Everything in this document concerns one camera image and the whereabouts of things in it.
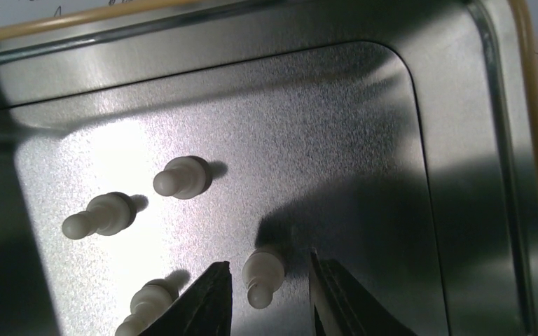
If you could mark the white pawn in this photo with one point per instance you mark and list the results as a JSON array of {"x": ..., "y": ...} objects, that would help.
[
  {"x": 263, "y": 274},
  {"x": 105, "y": 215},
  {"x": 183, "y": 178}
]

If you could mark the white bishop in tray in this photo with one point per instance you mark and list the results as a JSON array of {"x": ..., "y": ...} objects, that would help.
[{"x": 147, "y": 305}]

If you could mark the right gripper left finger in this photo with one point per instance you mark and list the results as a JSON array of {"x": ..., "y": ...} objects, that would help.
[{"x": 205, "y": 308}]

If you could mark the yellow rimmed metal tray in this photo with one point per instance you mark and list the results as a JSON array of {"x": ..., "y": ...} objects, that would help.
[{"x": 399, "y": 138}]

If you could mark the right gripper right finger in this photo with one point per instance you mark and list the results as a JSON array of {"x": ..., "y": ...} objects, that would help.
[{"x": 342, "y": 306}]

